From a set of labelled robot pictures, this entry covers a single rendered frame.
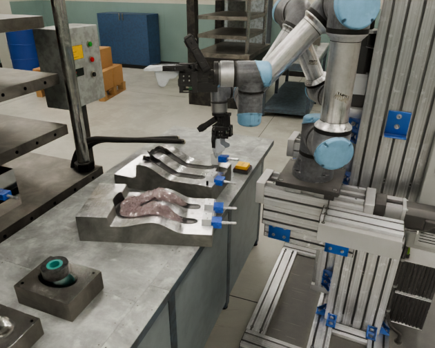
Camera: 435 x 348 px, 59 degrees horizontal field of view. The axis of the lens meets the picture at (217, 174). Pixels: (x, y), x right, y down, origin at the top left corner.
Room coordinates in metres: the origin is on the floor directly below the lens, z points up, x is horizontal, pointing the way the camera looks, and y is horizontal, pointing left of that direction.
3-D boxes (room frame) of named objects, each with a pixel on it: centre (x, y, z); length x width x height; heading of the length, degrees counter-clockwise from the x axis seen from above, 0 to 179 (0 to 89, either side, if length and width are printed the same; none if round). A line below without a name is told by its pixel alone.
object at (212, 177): (1.50, -0.02, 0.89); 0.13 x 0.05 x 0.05; 69
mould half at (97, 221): (1.29, 0.26, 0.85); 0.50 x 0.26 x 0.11; 86
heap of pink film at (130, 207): (1.29, 0.26, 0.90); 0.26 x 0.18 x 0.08; 86
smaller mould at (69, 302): (0.89, 0.48, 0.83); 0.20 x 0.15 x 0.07; 69
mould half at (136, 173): (1.65, 0.21, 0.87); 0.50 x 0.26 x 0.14; 69
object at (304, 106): (5.98, -1.23, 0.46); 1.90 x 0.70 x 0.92; 160
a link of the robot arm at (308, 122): (1.27, -0.36, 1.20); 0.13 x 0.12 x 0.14; 3
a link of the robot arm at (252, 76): (1.13, -0.10, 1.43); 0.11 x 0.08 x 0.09; 93
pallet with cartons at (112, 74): (6.39, 2.29, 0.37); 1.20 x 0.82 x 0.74; 78
